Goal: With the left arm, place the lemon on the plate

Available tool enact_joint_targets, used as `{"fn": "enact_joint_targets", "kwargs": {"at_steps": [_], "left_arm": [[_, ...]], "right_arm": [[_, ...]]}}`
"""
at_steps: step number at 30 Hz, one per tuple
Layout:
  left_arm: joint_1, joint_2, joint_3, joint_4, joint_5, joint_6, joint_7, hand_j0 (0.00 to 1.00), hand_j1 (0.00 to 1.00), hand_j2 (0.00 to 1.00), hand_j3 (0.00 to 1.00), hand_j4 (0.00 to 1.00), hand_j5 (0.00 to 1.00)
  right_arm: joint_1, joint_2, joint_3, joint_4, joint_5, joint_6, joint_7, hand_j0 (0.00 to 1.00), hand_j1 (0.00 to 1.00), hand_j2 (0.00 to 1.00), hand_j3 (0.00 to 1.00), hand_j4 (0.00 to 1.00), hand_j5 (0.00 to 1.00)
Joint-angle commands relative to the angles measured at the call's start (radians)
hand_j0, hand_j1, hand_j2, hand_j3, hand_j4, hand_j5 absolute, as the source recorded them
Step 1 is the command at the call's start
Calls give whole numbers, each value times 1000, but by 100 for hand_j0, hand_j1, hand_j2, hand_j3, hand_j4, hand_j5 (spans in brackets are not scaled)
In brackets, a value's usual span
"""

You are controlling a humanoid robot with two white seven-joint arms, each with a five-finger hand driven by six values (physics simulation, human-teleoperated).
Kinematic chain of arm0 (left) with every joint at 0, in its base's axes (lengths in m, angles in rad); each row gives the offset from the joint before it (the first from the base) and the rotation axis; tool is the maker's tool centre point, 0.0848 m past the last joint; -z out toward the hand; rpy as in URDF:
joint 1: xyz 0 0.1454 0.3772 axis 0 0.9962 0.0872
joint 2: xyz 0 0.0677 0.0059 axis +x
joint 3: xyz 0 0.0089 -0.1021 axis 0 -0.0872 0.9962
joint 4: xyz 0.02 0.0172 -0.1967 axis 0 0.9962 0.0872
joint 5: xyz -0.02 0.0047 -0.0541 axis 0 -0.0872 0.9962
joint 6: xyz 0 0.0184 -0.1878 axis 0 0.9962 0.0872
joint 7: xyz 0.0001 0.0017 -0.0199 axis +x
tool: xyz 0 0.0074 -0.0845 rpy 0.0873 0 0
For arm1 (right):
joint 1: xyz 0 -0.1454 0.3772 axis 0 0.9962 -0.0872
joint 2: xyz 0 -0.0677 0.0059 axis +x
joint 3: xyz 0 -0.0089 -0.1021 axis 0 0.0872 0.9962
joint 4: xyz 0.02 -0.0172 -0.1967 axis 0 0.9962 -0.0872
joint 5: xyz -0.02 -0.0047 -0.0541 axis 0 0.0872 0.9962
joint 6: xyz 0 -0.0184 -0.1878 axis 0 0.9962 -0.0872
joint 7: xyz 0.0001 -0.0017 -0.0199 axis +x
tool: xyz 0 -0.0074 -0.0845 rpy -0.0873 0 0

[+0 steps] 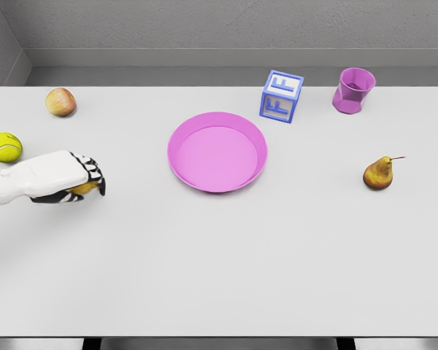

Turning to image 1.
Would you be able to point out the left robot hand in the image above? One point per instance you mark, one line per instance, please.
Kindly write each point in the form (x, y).
(54, 171)

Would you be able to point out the yellow lemon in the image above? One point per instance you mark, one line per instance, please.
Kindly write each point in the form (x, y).
(83, 188)

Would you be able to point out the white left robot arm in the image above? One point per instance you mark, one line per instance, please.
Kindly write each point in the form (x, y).
(1, 186)

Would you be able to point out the pink round plate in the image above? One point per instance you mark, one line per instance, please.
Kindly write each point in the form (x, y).
(217, 152)

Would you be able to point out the yellow-green tennis ball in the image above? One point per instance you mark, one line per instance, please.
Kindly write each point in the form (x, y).
(4, 147)

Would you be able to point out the red-yellow apple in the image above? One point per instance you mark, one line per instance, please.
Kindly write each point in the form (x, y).
(60, 102)

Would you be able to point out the blue letter block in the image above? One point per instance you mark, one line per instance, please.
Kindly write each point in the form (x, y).
(280, 96)

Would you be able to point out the purple faceted cup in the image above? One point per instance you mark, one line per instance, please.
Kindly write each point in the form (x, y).
(353, 91)

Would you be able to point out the brown-yellow pear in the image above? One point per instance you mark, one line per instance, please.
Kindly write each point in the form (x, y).
(379, 174)

